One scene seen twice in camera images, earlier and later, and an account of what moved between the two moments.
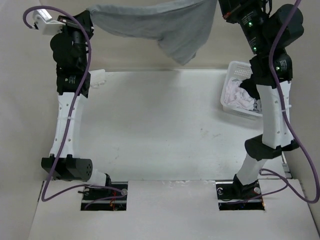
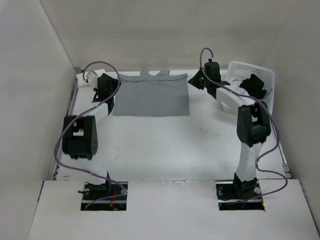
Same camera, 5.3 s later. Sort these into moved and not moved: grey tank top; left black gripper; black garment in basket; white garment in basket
Moved: left black gripper; grey tank top
Not moved: white garment in basket; black garment in basket
